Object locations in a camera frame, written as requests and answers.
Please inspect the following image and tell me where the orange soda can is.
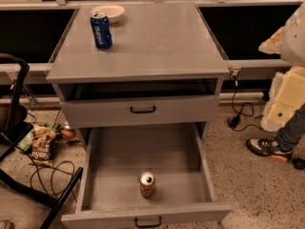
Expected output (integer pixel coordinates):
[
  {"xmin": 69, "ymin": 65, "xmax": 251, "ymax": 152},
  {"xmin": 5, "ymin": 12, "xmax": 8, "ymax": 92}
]
[{"xmin": 139, "ymin": 172, "xmax": 155, "ymax": 198}]

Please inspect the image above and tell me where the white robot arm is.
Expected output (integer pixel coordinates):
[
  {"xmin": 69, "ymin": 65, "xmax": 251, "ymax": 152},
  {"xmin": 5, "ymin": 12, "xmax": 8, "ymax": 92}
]
[{"xmin": 258, "ymin": 3, "xmax": 305, "ymax": 132}]

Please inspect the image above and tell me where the grey drawer cabinet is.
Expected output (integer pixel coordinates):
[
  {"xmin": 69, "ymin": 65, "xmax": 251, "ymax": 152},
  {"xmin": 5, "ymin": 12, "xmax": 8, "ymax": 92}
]
[{"xmin": 47, "ymin": 2, "xmax": 229, "ymax": 145}]

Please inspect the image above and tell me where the grey closed top drawer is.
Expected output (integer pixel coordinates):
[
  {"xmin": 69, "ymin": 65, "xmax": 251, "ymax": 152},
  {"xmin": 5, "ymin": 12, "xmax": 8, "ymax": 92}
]
[{"xmin": 61, "ymin": 95, "xmax": 220, "ymax": 128}]

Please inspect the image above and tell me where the blue pepsi can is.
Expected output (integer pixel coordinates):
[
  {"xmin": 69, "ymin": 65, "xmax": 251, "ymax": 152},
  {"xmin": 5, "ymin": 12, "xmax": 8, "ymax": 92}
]
[{"xmin": 90, "ymin": 12, "xmax": 112, "ymax": 50}]

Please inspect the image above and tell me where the grey open middle drawer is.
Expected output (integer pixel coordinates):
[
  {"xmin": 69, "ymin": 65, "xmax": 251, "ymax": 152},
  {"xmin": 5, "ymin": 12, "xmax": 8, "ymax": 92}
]
[{"xmin": 62, "ymin": 123, "xmax": 231, "ymax": 229}]

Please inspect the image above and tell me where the red object on floor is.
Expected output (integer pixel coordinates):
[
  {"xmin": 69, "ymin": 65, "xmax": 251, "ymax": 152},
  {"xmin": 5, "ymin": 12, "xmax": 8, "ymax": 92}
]
[{"xmin": 62, "ymin": 125, "xmax": 76, "ymax": 139}]

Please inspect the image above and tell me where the white bowl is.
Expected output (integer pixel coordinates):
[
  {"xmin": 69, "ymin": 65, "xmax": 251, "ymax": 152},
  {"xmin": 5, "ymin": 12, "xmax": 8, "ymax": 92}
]
[{"xmin": 91, "ymin": 5, "xmax": 125, "ymax": 24}]

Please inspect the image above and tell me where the chip bag on floor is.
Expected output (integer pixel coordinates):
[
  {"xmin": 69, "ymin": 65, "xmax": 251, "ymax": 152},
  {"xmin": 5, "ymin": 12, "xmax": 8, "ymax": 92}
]
[{"xmin": 30, "ymin": 125, "xmax": 56, "ymax": 167}]

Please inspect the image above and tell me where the grey sneaker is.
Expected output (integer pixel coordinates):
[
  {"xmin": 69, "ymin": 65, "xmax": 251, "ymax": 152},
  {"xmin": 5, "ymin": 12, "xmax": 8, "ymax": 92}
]
[{"xmin": 246, "ymin": 138, "xmax": 293, "ymax": 161}]

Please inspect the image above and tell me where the green bag on floor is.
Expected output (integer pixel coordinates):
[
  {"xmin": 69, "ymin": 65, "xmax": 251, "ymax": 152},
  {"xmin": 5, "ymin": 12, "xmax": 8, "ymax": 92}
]
[{"xmin": 18, "ymin": 131, "xmax": 34, "ymax": 153}]

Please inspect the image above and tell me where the blue jeans leg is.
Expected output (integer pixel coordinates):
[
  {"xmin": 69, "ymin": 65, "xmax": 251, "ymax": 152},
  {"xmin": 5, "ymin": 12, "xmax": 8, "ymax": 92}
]
[{"xmin": 275, "ymin": 104, "xmax": 305, "ymax": 152}]

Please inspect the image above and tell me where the black metal stand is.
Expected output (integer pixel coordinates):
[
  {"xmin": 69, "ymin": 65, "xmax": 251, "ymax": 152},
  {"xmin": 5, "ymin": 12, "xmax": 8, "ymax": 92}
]
[{"xmin": 0, "ymin": 53, "xmax": 83, "ymax": 229}]

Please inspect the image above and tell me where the black top drawer handle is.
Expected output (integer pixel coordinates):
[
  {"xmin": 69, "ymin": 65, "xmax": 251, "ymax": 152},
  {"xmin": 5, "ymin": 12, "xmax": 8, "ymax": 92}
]
[{"xmin": 130, "ymin": 105, "xmax": 156, "ymax": 115}]

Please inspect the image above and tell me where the black drawer handle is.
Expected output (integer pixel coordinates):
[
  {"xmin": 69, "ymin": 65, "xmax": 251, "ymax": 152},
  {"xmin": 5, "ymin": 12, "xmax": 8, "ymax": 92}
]
[
  {"xmin": 130, "ymin": 105, "xmax": 156, "ymax": 115},
  {"xmin": 134, "ymin": 217, "xmax": 162, "ymax": 229}
]

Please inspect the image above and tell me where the black power cable right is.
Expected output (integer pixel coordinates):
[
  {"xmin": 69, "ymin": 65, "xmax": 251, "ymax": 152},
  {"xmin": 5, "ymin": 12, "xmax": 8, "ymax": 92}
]
[{"xmin": 226, "ymin": 74, "xmax": 265, "ymax": 133}]

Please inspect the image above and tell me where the black middle drawer handle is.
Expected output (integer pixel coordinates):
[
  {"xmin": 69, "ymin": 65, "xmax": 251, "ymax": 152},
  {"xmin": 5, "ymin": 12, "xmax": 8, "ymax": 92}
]
[{"xmin": 134, "ymin": 217, "xmax": 162, "ymax": 229}]

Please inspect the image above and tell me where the black cable on floor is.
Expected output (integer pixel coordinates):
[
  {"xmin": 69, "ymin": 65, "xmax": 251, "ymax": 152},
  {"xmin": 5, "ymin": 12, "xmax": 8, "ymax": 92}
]
[{"xmin": 25, "ymin": 150, "xmax": 78, "ymax": 203}]

